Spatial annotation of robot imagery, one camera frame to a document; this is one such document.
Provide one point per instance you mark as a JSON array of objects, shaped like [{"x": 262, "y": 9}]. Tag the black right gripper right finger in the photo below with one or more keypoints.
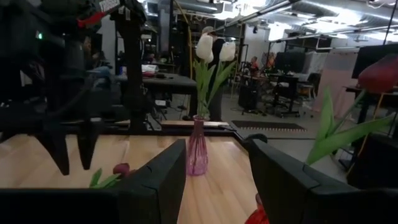
[{"x": 295, "y": 199}]

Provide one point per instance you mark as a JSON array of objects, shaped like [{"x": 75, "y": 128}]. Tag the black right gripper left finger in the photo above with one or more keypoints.
[{"x": 155, "y": 193}]

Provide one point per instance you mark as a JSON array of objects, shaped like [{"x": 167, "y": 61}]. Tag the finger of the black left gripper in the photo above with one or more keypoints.
[
  {"x": 88, "y": 146},
  {"x": 57, "y": 149}
]

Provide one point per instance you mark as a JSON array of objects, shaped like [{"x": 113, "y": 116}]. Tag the dark red artificial tulip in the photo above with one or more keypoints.
[
  {"x": 379, "y": 76},
  {"x": 122, "y": 169}
]

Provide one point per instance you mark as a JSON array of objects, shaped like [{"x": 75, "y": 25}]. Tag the white artificial tulip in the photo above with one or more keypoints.
[
  {"x": 205, "y": 46},
  {"x": 228, "y": 51}
]

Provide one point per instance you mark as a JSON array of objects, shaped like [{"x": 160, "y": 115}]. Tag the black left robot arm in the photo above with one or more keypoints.
[{"x": 132, "y": 77}]

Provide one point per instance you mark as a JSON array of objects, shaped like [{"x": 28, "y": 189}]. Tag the red glass vase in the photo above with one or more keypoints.
[{"x": 256, "y": 217}]

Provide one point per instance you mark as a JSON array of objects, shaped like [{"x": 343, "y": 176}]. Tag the pink glass vase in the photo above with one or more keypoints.
[{"x": 197, "y": 152}]

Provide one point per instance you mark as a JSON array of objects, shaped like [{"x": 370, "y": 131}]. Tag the black office desk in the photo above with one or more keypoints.
[{"x": 284, "y": 81}]

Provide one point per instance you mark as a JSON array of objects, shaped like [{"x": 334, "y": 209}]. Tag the pale pink partition board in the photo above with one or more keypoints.
[{"x": 335, "y": 87}]

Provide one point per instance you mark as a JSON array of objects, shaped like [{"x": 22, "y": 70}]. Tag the yellow pole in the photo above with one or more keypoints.
[{"x": 189, "y": 46}]

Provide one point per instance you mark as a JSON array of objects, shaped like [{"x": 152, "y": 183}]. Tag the black monitor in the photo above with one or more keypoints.
[{"x": 370, "y": 59}]

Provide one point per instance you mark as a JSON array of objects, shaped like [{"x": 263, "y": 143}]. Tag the black aluminium table frame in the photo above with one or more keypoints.
[{"x": 174, "y": 130}]

